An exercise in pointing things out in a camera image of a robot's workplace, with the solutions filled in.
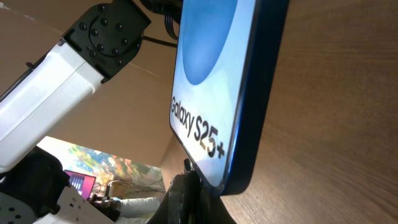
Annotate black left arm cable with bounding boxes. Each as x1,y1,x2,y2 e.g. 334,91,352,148
139,0,183,49

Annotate blue Galaxy smartphone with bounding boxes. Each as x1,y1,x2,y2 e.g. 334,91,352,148
170,0,289,195

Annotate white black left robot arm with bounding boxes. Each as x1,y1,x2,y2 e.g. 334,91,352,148
1,0,150,223

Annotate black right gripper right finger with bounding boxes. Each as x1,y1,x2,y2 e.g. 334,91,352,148
192,171,236,224

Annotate pink laptop screen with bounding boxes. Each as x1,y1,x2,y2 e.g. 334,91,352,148
65,170,96,199

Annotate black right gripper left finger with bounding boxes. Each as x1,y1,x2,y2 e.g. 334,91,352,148
147,174,192,224

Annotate person in white shirt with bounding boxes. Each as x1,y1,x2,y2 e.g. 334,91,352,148
88,194,161,224

